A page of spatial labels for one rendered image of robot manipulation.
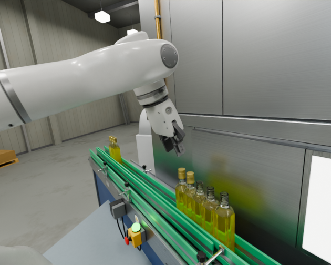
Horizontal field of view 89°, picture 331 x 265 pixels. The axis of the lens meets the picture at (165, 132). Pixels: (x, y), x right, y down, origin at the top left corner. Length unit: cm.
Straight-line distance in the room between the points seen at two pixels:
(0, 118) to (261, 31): 70
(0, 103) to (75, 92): 10
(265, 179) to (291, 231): 18
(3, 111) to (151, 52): 25
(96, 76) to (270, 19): 55
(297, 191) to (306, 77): 34
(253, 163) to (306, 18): 45
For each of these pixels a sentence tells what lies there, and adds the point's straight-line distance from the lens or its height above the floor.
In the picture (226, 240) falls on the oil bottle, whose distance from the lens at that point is 75.
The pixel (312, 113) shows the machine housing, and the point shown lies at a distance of 64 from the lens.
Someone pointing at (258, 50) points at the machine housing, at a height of 179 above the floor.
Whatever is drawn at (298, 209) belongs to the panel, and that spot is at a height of 129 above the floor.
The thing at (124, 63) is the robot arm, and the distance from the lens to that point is 33.
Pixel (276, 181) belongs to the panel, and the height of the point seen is 136.
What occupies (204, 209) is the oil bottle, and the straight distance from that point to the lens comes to 74.
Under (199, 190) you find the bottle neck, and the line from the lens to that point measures 74.
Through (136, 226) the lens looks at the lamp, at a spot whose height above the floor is 102.
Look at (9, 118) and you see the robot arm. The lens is 36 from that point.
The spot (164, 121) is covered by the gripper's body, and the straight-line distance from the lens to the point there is 44.
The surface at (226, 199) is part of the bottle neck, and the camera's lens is 67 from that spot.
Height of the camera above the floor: 167
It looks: 12 degrees down
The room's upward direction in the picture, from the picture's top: 5 degrees counter-clockwise
